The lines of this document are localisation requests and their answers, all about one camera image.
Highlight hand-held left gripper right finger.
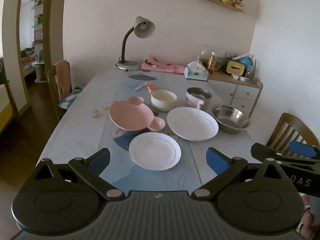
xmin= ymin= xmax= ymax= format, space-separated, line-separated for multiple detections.
xmin=191 ymin=147 xmax=284 ymax=202

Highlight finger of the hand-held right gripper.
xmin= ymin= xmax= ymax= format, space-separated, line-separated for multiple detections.
xmin=289 ymin=141 xmax=320 ymax=159
xmin=251 ymin=142 xmax=320 ymax=167

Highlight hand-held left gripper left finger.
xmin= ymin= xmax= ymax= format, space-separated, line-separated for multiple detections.
xmin=35 ymin=147 xmax=126 ymax=202

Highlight large white plate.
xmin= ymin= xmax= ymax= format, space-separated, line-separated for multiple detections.
xmin=167 ymin=107 xmax=219 ymax=142

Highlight stainless steel bowl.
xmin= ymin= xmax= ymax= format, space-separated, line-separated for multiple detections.
xmin=210 ymin=103 xmax=251 ymax=135

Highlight pink bear-shaped plate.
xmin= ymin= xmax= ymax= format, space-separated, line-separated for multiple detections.
xmin=109 ymin=96 xmax=166 ymax=132

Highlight small white plate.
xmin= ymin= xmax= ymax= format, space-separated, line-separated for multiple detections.
xmin=129 ymin=132 xmax=182 ymax=171

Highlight pink pot with handle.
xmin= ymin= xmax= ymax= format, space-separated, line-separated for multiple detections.
xmin=186 ymin=87 xmax=212 ymax=110

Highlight cream ceramic bowl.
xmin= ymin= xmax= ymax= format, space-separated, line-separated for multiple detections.
xmin=151 ymin=89 xmax=177 ymax=112

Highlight person's right forearm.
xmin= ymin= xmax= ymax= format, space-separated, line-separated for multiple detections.
xmin=302 ymin=195 xmax=320 ymax=240

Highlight wooden slatted chair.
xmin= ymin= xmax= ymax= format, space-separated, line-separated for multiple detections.
xmin=265 ymin=112 xmax=320 ymax=155

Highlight white side cabinet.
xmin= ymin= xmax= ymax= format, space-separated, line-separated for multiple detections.
xmin=207 ymin=70 xmax=263 ymax=118

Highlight blue patterned chair cushion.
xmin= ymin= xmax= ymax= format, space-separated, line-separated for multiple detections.
xmin=57 ymin=87 xmax=84 ymax=109

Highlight thin dark sticks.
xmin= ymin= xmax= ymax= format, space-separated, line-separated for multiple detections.
xmin=250 ymin=60 xmax=259 ymax=84

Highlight tissue box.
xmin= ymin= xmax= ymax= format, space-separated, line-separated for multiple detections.
xmin=184 ymin=60 xmax=209 ymax=81

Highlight peach towel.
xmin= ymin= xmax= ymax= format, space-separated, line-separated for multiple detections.
xmin=55 ymin=60 xmax=72 ymax=102

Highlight wooden chair with towel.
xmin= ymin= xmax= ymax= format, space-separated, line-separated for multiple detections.
xmin=47 ymin=60 xmax=84 ymax=120

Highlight blue globe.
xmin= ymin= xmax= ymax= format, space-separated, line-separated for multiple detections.
xmin=237 ymin=57 xmax=252 ymax=70

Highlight wooden sofa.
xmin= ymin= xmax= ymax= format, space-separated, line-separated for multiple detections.
xmin=0 ymin=80 xmax=19 ymax=133

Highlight pink folded cloth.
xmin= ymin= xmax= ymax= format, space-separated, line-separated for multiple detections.
xmin=140 ymin=54 xmax=187 ymax=75

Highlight large glass jar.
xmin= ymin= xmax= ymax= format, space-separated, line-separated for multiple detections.
xmin=200 ymin=44 xmax=229 ymax=72

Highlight grey gooseneck desk lamp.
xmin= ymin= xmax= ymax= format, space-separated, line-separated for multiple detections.
xmin=115 ymin=16 xmax=156 ymax=71

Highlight white lace sofa cover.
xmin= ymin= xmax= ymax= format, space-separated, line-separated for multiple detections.
xmin=0 ymin=82 xmax=12 ymax=113

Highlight white shelf unit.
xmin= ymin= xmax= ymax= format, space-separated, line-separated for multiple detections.
xmin=31 ymin=0 xmax=45 ymax=83

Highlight wooden archway frame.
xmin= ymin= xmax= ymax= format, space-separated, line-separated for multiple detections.
xmin=16 ymin=0 xmax=68 ymax=110

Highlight wooden wall shelf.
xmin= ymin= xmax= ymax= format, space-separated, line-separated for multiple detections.
xmin=197 ymin=0 xmax=244 ymax=13

